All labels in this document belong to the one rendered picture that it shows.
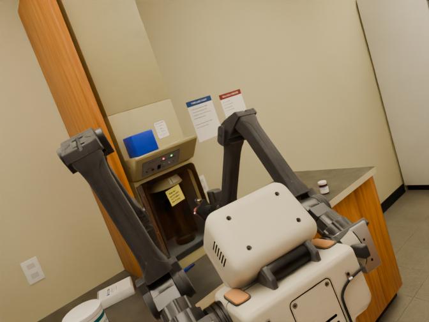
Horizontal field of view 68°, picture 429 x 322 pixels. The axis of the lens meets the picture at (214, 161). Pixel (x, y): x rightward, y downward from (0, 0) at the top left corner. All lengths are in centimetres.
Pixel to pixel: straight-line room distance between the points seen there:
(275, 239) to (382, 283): 175
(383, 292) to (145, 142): 173
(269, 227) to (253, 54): 207
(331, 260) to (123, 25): 129
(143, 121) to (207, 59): 97
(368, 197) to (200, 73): 134
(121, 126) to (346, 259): 106
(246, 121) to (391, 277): 170
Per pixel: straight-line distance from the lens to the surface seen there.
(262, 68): 264
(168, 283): 75
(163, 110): 154
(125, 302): 155
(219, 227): 64
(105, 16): 158
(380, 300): 235
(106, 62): 150
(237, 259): 62
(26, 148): 179
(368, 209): 219
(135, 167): 135
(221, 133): 107
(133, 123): 146
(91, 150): 70
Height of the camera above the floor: 158
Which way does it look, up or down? 8 degrees down
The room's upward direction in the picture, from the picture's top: 19 degrees counter-clockwise
